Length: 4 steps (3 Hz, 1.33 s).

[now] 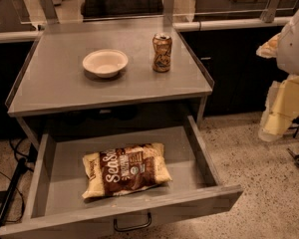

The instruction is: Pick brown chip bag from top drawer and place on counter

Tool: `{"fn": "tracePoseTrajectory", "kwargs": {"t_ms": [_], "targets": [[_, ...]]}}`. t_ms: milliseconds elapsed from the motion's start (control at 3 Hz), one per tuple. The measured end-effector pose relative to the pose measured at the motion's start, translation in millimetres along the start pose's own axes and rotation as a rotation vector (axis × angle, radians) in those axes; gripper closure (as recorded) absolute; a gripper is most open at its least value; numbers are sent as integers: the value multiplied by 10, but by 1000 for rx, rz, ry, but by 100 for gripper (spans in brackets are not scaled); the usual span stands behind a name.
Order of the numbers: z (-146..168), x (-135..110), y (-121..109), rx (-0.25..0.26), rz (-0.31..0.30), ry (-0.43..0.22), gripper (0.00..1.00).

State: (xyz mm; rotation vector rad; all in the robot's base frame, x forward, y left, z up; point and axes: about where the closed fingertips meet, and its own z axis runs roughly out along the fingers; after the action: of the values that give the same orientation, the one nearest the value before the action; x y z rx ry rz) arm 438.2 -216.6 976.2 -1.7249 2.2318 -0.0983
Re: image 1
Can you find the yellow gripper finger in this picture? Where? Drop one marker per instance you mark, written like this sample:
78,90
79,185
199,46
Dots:
269,49
281,109

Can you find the brown chip bag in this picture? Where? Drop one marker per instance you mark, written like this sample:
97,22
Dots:
121,171

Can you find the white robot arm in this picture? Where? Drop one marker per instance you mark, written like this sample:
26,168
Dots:
288,47

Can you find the grey counter cabinet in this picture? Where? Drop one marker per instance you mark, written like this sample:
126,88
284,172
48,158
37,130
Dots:
55,81

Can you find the grey open drawer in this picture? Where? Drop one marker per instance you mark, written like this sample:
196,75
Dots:
56,208

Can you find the orange soda can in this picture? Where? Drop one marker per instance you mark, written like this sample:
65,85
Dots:
162,44

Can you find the white paper bowl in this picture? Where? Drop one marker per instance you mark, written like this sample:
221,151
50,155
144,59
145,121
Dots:
105,63

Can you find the black pole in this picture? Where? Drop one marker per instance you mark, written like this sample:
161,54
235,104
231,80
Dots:
8,194

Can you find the white horizontal rail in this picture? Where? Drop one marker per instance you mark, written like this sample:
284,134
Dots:
152,25

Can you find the black drawer handle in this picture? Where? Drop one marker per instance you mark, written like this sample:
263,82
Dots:
131,222

